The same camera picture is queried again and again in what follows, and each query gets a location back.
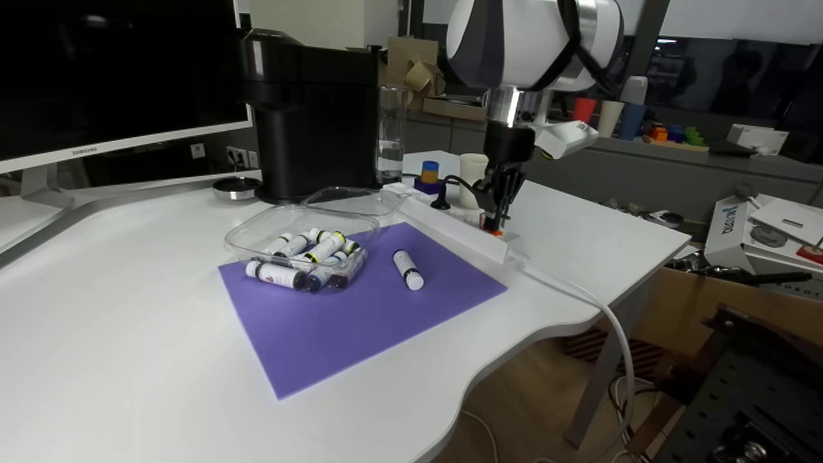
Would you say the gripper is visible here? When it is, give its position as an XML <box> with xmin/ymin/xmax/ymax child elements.
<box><xmin>476</xmin><ymin>120</ymin><xmax>536</xmax><ymax>232</ymax></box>

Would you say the white power strip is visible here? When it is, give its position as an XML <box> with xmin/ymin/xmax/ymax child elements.
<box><xmin>382</xmin><ymin>181</ymin><xmax>529</xmax><ymax>265</ymax></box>

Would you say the white cup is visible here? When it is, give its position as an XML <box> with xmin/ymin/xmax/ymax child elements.
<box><xmin>458</xmin><ymin>152</ymin><xmax>490</xmax><ymax>210</ymax></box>

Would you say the blue yellow toy block stack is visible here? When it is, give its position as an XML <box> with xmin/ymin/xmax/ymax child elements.
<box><xmin>413</xmin><ymin>160</ymin><xmax>445</xmax><ymax>196</ymax></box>

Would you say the flat brown tray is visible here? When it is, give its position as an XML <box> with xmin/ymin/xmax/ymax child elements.
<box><xmin>422</xmin><ymin>95</ymin><xmax>487</xmax><ymax>122</ymax></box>

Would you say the small white paint bottle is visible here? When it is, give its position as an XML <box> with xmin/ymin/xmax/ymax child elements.
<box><xmin>245</xmin><ymin>260</ymin><xmax>307</xmax><ymax>291</ymax></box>
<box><xmin>275</xmin><ymin>230</ymin><xmax>320</xmax><ymax>259</ymax></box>
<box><xmin>305</xmin><ymin>231</ymin><xmax>347</xmax><ymax>264</ymax></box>
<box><xmin>392</xmin><ymin>249</ymin><xmax>426</xmax><ymax>292</ymax></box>
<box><xmin>262</xmin><ymin>232</ymin><xmax>294</xmax><ymax>256</ymax></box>
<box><xmin>328</xmin><ymin>248</ymin><xmax>368</xmax><ymax>289</ymax></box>
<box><xmin>305</xmin><ymin>252</ymin><xmax>349</xmax><ymax>294</ymax></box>

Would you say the beige cup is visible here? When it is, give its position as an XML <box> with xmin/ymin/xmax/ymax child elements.
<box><xmin>597</xmin><ymin>100</ymin><xmax>625</xmax><ymax>138</ymax></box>

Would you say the long grey sideboard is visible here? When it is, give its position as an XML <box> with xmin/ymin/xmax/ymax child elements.
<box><xmin>404</xmin><ymin>108</ymin><xmax>823</xmax><ymax>222</ymax></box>

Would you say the blue cup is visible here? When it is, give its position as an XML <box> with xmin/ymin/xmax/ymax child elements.
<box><xmin>619</xmin><ymin>102</ymin><xmax>647</xmax><ymax>141</ymax></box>

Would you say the clear plastic lid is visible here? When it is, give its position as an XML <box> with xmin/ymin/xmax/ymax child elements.
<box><xmin>302</xmin><ymin>186</ymin><xmax>406</xmax><ymax>220</ymax></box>

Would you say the tray of coloured toy blocks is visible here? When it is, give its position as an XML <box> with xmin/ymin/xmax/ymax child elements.
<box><xmin>642</xmin><ymin>121</ymin><xmax>710</xmax><ymax>153</ymax></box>

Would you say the purple mat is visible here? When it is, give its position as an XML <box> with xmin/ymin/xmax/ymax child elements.
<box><xmin>218</xmin><ymin>221</ymin><xmax>509</xmax><ymax>401</ymax></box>

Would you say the black coffee machine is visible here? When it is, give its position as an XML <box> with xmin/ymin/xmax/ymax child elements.
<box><xmin>239</xmin><ymin>27</ymin><xmax>410</xmax><ymax>206</ymax></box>

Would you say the large cardboard box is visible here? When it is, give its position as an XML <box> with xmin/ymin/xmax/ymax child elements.
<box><xmin>633</xmin><ymin>266</ymin><xmax>823</xmax><ymax>362</ymax></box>

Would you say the white printed box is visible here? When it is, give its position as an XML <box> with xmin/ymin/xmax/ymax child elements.
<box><xmin>703</xmin><ymin>194</ymin><xmax>823</xmax><ymax>278</ymax></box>

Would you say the clear plastic container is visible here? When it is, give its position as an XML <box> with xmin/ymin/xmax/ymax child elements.
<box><xmin>224</xmin><ymin>204</ymin><xmax>381</xmax><ymax>295</ymax></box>

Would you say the black tool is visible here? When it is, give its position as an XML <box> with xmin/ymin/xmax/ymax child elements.
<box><xmin>667</xmin><ymin>253</ymin><xmax>815</xmax><ymax>288</ymax></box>

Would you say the window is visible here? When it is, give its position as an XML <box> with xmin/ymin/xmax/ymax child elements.
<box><xmin>643</xmin><ymin>35</ymin><xmax>823</xmax><ymax>165</ymax></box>

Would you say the white device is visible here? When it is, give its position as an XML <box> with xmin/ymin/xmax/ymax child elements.
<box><xmin>726</xmin><ymin>123</ymin><xmax>790</xmax><ymax>157</ymax></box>

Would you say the round black silver disc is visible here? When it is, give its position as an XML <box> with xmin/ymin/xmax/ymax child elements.
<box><xmin>213</xmin><ymin>176</ymin><xmax>262</xmax><ymax>202</ymax></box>

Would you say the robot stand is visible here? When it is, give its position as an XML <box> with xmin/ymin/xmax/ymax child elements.
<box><xmin>625</xmin><ymin>302</ymin><xmax>823</xmax><ymax>463</ymax></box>

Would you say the white framed monitor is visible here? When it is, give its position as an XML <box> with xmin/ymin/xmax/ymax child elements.
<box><xmin>0</xmin><ymin>0</ymin><xmax>259</xmax><ymax>271</ymax></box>

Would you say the black plug with cable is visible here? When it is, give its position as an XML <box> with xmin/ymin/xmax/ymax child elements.
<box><xmin>429</xmin><ymin>173</ymin><xmax>491</xmax><ymax>211</ymax></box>

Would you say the white cable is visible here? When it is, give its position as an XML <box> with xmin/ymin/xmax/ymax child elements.
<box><xmin>514</xmin><ymin>253</ymin><xmax>638</xmax><ymax>458</ymax></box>

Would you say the bundle of floor cables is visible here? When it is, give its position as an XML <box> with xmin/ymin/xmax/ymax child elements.
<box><xmin>608</xmin><ymin>376</ymin><xmax>664</xmax><ymax>446</ymax></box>

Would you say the double wall socket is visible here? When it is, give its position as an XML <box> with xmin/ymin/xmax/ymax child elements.
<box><xmin>225</xmin><ymin>146</ymin><xmax>260</xmax><ymax>170</ymax></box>

